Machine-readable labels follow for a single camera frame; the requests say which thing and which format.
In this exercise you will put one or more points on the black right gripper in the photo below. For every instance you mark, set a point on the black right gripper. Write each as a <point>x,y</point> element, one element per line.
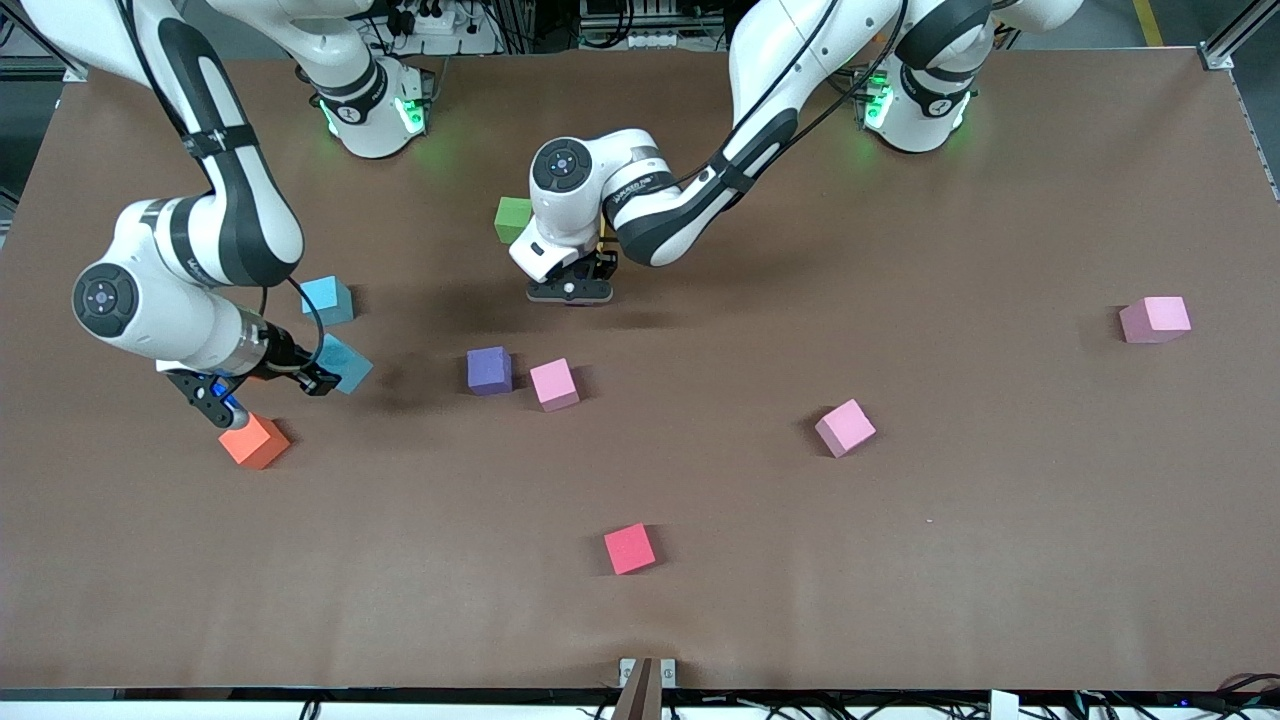
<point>281,355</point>

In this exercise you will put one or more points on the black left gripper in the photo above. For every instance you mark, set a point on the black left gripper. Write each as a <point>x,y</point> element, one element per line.
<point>603,266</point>

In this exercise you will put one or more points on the blue foam cube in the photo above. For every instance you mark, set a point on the blue foam cube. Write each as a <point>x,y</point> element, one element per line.
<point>352,365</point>
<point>330,298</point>

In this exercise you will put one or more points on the green foam cube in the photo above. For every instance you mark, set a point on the green foam cube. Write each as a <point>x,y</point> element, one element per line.
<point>512,220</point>

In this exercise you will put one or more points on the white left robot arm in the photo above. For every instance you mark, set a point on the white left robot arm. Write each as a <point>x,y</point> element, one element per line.
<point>640,190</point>

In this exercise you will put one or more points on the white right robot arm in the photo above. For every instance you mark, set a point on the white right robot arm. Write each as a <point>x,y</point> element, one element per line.
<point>240,230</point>

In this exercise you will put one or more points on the orange foam cube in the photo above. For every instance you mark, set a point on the orange foam cube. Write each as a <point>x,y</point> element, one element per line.
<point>254,440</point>

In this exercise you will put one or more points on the pink foam cube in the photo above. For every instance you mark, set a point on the pink foam cube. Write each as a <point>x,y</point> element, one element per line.
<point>554,384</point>
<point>845,427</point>
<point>1155,319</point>

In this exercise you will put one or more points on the purple foam cube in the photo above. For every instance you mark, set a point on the purple foam cube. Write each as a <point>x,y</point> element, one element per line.
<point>489,370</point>

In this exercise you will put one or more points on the grey electronics rack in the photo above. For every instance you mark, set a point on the grey electronics rack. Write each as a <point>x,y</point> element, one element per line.
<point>650,40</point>

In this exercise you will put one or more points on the white power strip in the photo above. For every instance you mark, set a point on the white power strip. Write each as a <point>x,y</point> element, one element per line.
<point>470,42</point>

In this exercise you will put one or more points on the red foam cube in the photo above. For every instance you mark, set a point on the red foam cube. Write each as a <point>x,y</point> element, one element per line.
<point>630,548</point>

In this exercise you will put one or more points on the brown table cover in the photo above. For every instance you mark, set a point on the brown table cover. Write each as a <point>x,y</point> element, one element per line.
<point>900,550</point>

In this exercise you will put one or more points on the small white box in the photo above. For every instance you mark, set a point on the small white box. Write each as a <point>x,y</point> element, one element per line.
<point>1003,705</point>

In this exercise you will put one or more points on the small metal bracket plate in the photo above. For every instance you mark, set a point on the small metal bracket plate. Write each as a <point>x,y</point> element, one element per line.
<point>670,672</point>

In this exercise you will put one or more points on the brown camera pole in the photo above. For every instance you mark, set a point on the brown camera pole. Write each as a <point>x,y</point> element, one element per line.
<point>640,700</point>

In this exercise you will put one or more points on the aluminium frame post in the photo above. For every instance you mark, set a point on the aluminium frame post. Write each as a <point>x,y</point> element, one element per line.
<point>1218,57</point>

